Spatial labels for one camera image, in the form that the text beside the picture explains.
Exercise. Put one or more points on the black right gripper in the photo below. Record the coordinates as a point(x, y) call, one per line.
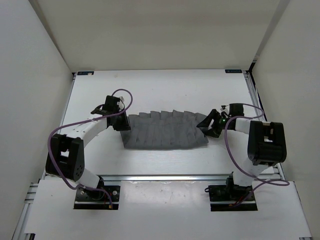
point(214, 132)

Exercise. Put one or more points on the blue corner label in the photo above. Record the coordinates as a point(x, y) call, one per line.
point(85, 73)
point(233, 71)

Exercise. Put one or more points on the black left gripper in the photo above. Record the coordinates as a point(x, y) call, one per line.
point(125, 126)

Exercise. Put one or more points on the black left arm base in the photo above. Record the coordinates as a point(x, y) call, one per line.
point(98, 200)

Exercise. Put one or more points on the blue left corner label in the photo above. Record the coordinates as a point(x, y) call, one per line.
point(85, 73)

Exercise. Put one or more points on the aluminium right frame rail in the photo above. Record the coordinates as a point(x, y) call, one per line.
point(262, 120)

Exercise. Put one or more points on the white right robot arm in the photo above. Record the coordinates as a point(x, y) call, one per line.
point(266, 146)

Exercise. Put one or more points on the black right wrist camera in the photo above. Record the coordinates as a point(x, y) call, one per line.
point(232, 110)

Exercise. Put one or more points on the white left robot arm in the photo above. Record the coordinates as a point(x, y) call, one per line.
point(66, 148)

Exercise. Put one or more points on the blue right corner label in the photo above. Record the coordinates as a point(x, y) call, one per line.
point(233, 71)

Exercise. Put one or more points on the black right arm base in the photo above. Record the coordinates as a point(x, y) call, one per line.
point(230, 197)

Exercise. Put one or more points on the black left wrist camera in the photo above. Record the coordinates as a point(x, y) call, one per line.
point(112, 105)

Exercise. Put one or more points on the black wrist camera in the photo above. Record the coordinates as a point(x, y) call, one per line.
point(112, 105)
point(232, 110)

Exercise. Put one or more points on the grey pleated skirt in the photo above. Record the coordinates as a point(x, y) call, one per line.
point(164, 130)

